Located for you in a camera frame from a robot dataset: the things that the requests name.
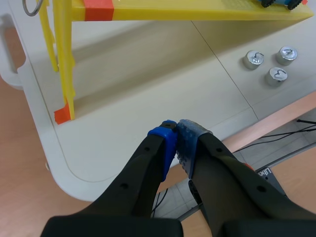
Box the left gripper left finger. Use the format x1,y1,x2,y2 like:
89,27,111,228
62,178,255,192
43,119,184,237

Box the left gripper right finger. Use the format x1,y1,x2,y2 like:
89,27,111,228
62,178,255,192
174,118,316,237

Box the yellow plastic ramp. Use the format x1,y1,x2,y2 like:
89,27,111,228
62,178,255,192
39,0,314,125

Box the blue toy cart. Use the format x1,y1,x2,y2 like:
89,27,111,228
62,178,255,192
256,0,304,10

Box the silver metal weight with hook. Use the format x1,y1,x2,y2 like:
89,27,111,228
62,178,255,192
276,46,298,66
242,50,265,71
265,67,288,87

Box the black cable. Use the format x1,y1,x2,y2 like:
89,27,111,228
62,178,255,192
232,119,316,154

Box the metal key ring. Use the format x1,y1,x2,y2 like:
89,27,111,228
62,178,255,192
22,0,43,17

